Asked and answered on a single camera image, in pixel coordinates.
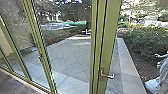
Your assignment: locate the dark window latch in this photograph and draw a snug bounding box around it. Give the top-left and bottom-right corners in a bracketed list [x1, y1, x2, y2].
[37, 52, 45, 65]

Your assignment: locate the brass and silver door handle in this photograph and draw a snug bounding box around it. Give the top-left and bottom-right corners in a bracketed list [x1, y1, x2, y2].
[99, 66, 116, 81]

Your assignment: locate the garden pond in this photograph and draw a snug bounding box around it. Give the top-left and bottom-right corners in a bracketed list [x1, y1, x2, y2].
[39, 21, 74, 32]

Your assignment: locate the green window frame bar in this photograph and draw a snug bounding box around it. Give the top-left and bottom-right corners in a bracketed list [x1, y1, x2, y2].
[0, 14, 34, 84]
[19, 0, 58, 94]

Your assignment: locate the green hedge shrub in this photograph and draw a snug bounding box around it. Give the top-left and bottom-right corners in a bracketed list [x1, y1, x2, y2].
[120, 23, 168, 60]

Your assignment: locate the brown tree trunk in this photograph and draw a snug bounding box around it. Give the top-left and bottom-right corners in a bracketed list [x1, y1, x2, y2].
[86, 0, 93, 32]

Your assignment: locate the reddish brown shrub bed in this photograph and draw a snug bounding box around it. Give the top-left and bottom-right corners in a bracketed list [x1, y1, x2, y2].
[42, 25, 88, 46]

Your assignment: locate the green door post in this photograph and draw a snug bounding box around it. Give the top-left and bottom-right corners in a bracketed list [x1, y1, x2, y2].
[88, 0, 108, 94]

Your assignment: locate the white garden bench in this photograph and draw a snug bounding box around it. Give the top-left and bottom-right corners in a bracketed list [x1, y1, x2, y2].
[84, 28, 92, 36]

